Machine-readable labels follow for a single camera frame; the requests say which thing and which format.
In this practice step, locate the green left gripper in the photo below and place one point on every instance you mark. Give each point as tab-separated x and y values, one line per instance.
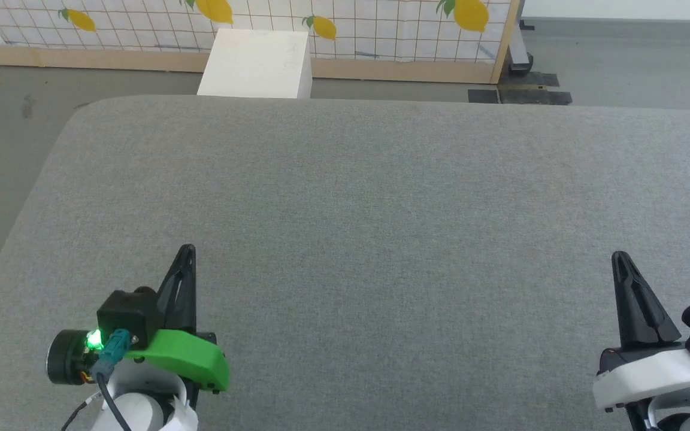
195	359

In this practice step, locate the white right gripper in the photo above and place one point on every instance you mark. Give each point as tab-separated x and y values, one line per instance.
650	374

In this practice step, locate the black floor mat strip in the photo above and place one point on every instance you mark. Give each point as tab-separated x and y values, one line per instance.
527	79
536	97

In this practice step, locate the white box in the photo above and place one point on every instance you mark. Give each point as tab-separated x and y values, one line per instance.
258	63

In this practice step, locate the lemon print wood framed partition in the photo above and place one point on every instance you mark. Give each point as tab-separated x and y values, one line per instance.
141	36

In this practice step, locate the small black floor mat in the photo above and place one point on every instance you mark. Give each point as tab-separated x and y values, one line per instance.
483	96

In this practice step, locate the grey metal stand foot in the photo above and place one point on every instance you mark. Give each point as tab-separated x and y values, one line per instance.
520	54

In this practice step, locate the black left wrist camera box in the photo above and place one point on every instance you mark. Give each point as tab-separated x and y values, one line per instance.
126	314

